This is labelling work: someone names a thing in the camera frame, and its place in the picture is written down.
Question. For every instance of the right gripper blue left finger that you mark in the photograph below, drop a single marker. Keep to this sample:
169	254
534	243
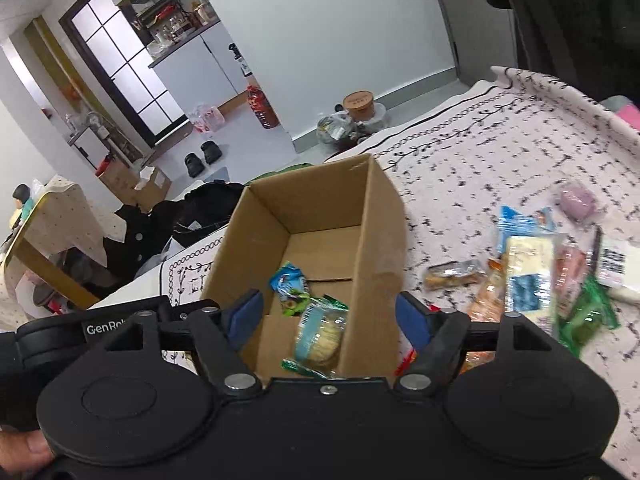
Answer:
218	337

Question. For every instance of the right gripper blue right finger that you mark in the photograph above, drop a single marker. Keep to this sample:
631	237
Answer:
437	337

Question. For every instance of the orange cracker pack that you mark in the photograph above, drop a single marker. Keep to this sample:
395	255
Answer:
488	306

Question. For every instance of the brown biscuit clear pack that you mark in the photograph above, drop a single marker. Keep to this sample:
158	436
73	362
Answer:
454	274

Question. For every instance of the green stick wrapper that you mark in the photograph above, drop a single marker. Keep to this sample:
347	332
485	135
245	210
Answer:
305	371

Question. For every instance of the small blue snack packet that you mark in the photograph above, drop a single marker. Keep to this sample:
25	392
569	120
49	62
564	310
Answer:
291	287

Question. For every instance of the round cookie clear pack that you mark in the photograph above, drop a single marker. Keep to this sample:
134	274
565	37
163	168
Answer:
319	334

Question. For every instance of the long white cracker pack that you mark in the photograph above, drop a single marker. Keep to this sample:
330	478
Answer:
531	271

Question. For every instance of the pink sausage snack pack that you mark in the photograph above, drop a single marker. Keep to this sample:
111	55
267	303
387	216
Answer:
571	269

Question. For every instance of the green snack packet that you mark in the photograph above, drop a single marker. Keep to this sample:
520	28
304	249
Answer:
592	310

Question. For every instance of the white black labelled pack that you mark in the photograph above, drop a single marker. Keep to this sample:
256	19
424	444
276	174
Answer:
618	269

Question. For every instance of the purple snack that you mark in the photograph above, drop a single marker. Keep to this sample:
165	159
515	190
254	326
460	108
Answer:
577	202

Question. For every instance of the red chocolate bar wrapper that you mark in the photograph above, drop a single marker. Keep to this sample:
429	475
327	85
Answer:
405	363

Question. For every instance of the blue snack bag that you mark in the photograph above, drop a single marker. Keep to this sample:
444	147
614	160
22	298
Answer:
512	223

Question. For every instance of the person's hand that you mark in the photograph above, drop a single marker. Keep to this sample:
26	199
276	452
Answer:
24	451

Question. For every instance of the black clothes heap on floor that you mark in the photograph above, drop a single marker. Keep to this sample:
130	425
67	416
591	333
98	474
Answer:
187	221

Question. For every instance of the brown cardboard box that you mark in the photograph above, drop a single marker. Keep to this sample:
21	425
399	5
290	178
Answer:
344	225

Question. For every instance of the wooden table with cloth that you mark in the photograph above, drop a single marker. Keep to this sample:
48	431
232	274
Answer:
62	218

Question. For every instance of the white black patterned blanket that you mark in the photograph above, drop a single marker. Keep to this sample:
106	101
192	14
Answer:
512	142

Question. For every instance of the small cardboard box on floor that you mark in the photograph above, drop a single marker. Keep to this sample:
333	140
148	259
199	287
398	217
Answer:
144	190

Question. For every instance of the black slipper left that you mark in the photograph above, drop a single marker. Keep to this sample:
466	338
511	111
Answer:
194	165

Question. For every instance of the green cartoon floor mat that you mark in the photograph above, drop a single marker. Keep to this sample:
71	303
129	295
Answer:
301	165

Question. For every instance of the pink plastic bag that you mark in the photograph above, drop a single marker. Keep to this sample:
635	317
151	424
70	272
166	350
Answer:
206	118

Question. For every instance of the clear bag by container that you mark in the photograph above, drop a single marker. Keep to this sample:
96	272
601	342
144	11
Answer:
335	128

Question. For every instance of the brown lidded round container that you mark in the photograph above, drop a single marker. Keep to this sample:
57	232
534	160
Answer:
359	105

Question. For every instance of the white kitchen cabinet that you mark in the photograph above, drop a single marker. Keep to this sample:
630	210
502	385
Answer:
202	70

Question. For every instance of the pink grey plush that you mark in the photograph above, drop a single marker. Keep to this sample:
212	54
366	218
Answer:
625	109

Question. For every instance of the dark framed glass door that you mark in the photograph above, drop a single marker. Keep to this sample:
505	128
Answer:
107	43

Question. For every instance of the black clothes pile on chair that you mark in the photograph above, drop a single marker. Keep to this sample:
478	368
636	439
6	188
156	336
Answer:
593	45

